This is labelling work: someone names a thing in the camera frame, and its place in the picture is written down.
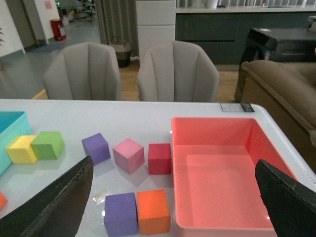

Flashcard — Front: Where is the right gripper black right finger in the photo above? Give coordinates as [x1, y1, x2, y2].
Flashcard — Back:
[255, 159, 316, 237]

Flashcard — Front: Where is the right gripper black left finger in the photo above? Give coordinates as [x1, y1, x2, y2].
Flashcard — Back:
[0, 156, 94, 237]

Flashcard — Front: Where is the clear tape piece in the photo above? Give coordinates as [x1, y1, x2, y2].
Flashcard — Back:
[92, 189, 110, 205]

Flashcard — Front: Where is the left orange foam block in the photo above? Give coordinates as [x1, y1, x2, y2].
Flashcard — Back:
[0, 192, 7, 210]

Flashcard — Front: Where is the orange foam block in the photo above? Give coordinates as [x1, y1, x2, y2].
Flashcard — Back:
[0, 192, 7, 210]
[137, 189, 171, 235]

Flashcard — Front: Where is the near purple foam block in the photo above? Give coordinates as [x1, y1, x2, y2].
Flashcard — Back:
[104, 193, 139, 237]

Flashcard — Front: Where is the purple foam block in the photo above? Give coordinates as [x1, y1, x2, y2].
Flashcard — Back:
[81, 133, 111, 165]
[104, 193, 139, 237]

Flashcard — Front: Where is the green foam block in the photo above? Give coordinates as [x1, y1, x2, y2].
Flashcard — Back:
[31, 131, 65, 160]

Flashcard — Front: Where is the yellow foam block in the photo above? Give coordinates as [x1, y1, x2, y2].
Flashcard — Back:
[5, 135, 37, 164]

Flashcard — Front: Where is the far purple foam block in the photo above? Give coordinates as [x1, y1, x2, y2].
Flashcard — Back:
[81, 133, 111, 165]

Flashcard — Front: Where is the pink plastic bin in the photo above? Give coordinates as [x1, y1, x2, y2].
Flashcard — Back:
[172, 117, 293, 237]

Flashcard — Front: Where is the pink foam block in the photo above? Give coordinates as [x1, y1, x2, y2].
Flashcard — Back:
[113, 138, 145, 174]

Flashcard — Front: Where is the right orange foam block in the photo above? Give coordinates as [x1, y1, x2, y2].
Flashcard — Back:
[137, 189, 171, 235]

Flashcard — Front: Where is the teal plastic bin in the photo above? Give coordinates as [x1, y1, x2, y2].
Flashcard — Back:
[0, 111, 32, 175]

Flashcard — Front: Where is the brown sofa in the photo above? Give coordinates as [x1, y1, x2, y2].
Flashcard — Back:
[241, 60, 316, 171]

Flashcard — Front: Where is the red foam block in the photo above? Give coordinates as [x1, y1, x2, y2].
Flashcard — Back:
[148, 143, 172, 175]

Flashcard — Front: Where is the table label sticker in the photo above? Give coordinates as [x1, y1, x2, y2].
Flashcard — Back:
[220, 103, 254, 112]

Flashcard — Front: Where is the left grey armchair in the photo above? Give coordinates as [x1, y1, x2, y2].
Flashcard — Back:
[43, 42, 122, 101]

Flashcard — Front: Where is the grey armchair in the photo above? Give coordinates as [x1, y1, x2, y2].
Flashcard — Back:
[136, 40, 220, 103]
[43, 42, 122, 101]

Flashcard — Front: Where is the woven basket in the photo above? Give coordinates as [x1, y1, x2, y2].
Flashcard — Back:
[110, 36, 132, 68]

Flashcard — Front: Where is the right grey armchair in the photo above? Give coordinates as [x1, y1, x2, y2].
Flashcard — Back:
[136, 40, 220, 103]

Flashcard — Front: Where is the dark grey counter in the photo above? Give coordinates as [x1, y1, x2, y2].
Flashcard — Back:
[175, 5, 316, 65]

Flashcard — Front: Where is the grey curtain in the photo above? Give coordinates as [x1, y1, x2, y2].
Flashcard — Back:
[94, 0, 139, 57]

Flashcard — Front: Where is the white drawer cabinet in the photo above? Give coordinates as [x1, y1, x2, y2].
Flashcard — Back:
[135, 0, 176, 62]

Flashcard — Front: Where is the white plant pot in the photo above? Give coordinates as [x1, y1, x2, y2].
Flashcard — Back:
[206, 0, 218, 9]

